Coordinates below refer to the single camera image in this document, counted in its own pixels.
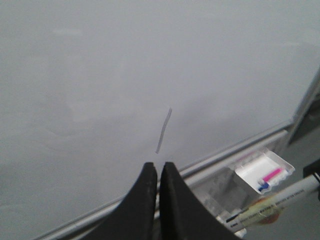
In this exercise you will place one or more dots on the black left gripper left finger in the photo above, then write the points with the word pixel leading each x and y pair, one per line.
pixel 134 217

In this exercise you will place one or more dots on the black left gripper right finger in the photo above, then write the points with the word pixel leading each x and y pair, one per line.
pixel 182 215

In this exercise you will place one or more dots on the white whiteboard marker pen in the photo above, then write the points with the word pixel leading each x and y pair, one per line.
pixel 284 198

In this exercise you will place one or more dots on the large white whiteboard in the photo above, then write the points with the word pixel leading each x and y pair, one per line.
pixel 86 85

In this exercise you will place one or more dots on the blue small item in tray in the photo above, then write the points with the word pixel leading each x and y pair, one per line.
pixel 263 187

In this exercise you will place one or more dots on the white plastic tray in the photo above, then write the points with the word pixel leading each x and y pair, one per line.
pixel 248 173

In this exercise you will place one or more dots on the pink pen in tray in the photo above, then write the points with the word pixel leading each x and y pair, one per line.
pixel 271 175

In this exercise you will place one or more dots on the black drawn marker line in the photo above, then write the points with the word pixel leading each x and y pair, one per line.
pixel 163 130

